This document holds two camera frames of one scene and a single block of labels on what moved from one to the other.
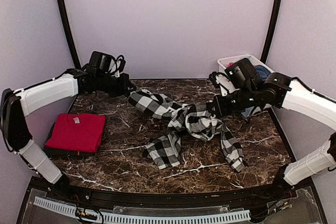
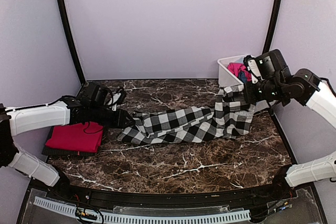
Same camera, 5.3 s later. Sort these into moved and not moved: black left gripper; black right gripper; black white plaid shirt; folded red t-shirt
Moved: black left gripper; black right gripper; black white plaid shirt
Not moved: folded red t-shirt
